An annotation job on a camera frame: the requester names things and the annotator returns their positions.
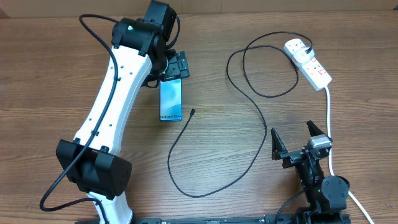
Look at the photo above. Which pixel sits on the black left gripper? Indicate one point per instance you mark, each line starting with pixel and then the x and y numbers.
pixel 178 66

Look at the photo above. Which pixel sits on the white power strip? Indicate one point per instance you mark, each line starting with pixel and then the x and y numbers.
pixel 313 71

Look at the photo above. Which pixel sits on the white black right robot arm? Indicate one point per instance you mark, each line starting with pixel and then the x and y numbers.
pixel 326 196

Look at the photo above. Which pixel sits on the white charger plug adapter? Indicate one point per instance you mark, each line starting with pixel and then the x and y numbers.
pixel 303 55

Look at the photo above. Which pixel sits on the blue Galaxy smartphone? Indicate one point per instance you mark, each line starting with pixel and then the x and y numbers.
pixel 171 100

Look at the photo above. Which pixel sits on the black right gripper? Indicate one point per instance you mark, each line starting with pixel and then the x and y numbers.
pixel 293 157

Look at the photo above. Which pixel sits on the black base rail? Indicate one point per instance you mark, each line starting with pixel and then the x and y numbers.
pixel 217 220

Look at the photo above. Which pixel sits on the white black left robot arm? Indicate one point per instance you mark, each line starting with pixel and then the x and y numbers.
pixel 141 52

